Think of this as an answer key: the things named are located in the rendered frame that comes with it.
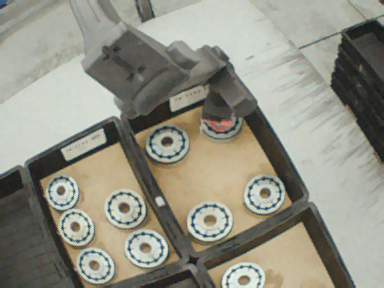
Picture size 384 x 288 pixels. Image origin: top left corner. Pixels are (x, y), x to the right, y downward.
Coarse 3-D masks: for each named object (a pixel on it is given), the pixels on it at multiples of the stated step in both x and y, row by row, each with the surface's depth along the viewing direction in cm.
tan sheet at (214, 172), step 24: (168, 120) 124; (192, 120) 124; (144, 144) 121; (168, 144) 121; (192, 144) 120; (216, 144) 120; (240, 144) 120; (192, 168) 117; (216, 168) 117; (240, 168) 117; (264, 168) 117; (168, 192) 115; (192, 192) 114; (216, 192) 114; (240, 192) 114; (240, 216) 111; (192, 240) 109
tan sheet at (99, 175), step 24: (72, 168) 118; (96, 168) 118; (120, 168) 118; (96, 192) 115; (96, 216) 112; (96, 240) 108; (120, 240) 109; (168, 240) 109; (96, 264) 105; (120, 264) 105
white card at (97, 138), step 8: (88, 136) 112; (96, 136) 114; (104, 136) 116; (72, 144) 111; (80, 144) 113; (88, 144) 115; (96, 144) 117; (64, 152) 112; (72, 152) 114; (80, 152) 116
